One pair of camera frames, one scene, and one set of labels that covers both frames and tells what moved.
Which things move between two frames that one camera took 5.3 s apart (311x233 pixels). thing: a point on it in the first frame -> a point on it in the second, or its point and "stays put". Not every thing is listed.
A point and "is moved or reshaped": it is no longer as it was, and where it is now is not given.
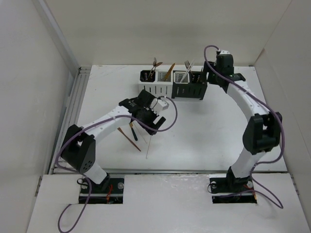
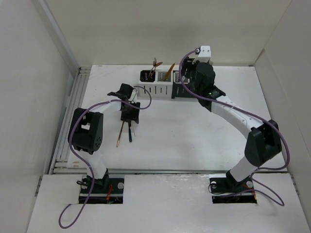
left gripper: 154,115 -> 133,116
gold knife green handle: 169,71 stays put
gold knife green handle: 131,124 is moved or reshaped
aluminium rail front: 174,170 stays put
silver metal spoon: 154,64 stays put
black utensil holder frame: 191,90 stays put
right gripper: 207,68 -> 187,63
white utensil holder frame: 156,89 stays put
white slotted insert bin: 178,75 stays put
